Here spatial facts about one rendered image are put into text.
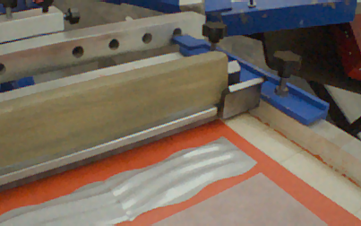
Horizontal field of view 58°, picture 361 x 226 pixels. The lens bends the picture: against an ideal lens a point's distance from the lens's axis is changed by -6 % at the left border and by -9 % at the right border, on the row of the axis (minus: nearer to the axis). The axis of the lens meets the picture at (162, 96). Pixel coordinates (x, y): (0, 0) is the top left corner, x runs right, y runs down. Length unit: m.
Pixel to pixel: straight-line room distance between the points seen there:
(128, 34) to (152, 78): 0.24
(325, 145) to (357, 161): 0.05
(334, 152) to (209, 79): 0.19
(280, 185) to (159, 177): 0.14
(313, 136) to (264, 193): 0.11
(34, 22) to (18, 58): 0.08
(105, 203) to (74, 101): 0.11
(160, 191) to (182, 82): 0.14
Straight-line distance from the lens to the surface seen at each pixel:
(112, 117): 0.40
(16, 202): 0.41
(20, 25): 0.63
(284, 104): 0.50
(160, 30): 0.68
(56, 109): 0.38
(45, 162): 0.38
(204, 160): 0.43
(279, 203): 0.41
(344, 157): 0.46
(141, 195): 0.39
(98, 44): 0.62
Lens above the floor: 1.62
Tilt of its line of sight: 53 degrees down
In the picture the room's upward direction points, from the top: 28 degrees clockwise
